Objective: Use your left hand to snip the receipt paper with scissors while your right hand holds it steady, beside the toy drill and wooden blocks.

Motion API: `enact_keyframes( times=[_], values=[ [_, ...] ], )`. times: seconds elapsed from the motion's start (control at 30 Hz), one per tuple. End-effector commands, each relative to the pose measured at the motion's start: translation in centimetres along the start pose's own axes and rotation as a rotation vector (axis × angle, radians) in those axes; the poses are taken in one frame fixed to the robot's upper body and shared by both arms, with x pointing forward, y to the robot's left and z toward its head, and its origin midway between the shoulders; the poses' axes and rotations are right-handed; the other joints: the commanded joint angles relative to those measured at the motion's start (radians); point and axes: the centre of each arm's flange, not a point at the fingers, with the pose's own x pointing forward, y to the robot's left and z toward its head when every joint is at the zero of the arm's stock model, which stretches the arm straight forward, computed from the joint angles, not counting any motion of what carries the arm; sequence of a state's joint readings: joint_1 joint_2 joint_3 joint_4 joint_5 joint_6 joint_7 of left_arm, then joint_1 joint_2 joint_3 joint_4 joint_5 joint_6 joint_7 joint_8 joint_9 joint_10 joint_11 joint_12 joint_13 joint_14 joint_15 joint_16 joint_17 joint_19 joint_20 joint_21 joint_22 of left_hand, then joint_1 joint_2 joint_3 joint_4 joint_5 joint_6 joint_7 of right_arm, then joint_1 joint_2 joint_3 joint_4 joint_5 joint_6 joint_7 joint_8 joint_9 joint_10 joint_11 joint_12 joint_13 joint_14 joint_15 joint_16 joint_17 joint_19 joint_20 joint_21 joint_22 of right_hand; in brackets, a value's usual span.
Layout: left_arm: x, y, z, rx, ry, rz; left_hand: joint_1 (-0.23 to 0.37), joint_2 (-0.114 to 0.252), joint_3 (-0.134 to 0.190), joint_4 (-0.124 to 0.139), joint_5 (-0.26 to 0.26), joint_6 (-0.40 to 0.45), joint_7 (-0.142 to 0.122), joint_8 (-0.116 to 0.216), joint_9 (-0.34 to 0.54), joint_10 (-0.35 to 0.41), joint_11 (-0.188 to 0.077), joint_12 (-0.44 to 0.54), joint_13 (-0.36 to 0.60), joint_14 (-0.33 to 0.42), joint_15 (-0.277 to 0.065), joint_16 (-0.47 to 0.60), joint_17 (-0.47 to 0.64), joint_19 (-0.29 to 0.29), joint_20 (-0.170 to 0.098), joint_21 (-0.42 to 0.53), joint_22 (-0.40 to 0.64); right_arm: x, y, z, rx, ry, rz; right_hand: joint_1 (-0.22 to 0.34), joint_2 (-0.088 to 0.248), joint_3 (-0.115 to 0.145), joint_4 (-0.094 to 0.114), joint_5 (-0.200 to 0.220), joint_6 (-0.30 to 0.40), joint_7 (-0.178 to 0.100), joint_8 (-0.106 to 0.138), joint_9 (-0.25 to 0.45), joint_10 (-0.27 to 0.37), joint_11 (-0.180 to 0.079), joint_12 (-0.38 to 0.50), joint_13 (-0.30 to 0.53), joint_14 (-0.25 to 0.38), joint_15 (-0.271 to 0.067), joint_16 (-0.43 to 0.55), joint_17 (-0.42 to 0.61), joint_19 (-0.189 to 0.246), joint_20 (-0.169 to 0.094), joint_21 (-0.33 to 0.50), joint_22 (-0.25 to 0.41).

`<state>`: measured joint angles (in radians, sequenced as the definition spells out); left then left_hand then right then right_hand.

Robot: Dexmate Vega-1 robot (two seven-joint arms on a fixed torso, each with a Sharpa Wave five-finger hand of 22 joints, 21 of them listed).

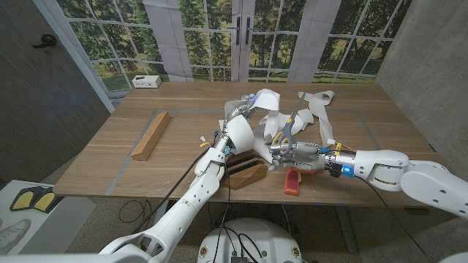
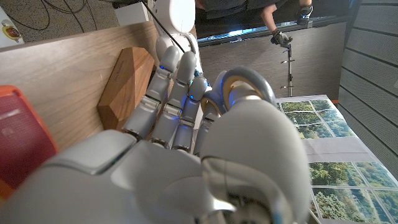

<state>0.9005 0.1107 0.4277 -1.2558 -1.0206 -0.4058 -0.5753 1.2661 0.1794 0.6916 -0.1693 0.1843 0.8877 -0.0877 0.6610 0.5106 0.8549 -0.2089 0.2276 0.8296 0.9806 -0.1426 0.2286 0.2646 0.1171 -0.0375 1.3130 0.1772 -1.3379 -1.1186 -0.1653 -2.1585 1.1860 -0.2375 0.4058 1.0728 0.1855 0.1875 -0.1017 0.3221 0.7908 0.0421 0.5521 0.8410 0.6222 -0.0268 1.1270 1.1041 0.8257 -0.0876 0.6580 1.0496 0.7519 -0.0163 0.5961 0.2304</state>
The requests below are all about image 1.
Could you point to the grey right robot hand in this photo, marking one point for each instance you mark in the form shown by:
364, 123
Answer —
303, 155

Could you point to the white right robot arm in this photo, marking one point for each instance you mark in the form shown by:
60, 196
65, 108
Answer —
413, 175

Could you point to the printed window forest backdrop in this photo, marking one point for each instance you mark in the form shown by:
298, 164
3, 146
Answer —
219, 36

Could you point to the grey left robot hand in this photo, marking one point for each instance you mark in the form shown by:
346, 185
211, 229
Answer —
237, 107

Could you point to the dark brown slotted wooden block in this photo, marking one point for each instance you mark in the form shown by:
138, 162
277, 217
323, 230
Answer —
245, 170

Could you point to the yellow and black foot pedal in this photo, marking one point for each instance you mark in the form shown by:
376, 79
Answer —
22, 200

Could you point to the white receipt paper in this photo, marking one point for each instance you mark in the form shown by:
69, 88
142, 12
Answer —
241, 135

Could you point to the white power strip box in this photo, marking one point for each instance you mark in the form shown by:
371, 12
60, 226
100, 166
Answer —
146, 81

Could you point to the orange toy drill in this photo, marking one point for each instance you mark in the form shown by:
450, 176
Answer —
292, 182

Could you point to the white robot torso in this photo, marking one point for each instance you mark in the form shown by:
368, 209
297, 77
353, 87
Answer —
263, 233

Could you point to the white sneaker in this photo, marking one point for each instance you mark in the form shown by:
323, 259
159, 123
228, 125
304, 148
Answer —
11, 235

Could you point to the white floor platform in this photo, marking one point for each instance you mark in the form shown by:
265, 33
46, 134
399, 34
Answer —
66, 223

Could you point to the grey and tan scissors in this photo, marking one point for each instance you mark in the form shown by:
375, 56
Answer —
289, 128

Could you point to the grey table leg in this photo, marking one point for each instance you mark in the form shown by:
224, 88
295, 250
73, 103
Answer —
347, 230

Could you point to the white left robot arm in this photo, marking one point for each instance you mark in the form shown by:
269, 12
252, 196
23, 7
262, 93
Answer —
172, 212

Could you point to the long light wooden block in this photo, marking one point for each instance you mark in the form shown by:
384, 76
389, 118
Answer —
151, 135

